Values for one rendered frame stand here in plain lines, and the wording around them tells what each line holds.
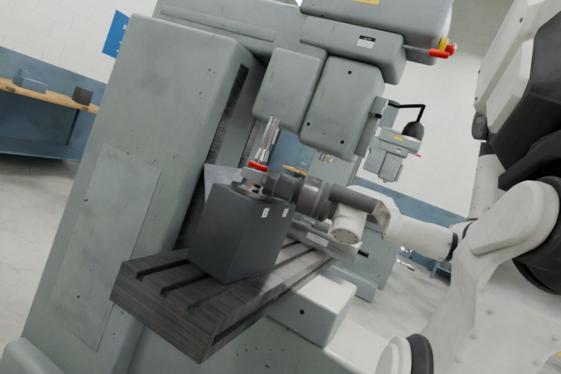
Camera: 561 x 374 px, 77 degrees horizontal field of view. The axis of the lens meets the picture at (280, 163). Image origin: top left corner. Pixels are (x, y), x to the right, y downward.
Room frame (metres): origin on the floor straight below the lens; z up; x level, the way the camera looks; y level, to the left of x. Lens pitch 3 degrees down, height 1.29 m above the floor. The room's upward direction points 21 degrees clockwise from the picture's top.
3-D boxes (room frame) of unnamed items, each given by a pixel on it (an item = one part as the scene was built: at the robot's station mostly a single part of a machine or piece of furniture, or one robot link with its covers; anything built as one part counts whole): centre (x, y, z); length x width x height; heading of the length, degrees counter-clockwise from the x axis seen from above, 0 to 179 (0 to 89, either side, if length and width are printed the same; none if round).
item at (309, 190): (0.79, -0.05, 1.20); 0.13 x 0.12 x 0.10; 174
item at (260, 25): (1.44, 0.32, 1.66); 0.80 x 0.23 x 0.20; 68
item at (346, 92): (1.25, -0.14, 1.47); 0.21 x 0.19 x 0.32; 158
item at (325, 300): (1.25, -0.14, 0.83); 0.50 x 0.35 x 0.12; 68
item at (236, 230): (0.85, 0.02, 1.07); 0.22 x 0.12 x 0.20; 152
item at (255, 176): (0.77, 0.04, 1.20); 0.06 x 0.02 x 0.03; 84
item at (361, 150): (1.21, -0.25, 1.44); 0.04 x 0.04 x 0.21; 68
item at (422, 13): (1.26, -0.13, 1.81); 0.47 x 0.26 x 0.16; 68
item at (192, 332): (1.19, -0.12, 0.93); 1.24 x 0.23 x 0.08; 158
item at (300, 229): (1.37, -0.23, 1.02); 0.35 x 0.15 x 0.11; 70
